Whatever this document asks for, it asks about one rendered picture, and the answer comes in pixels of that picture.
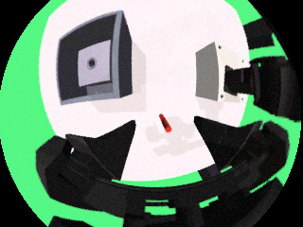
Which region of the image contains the red peg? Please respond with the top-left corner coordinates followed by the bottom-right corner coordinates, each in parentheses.
top-left (159, 113), bottom-right (171, 132)

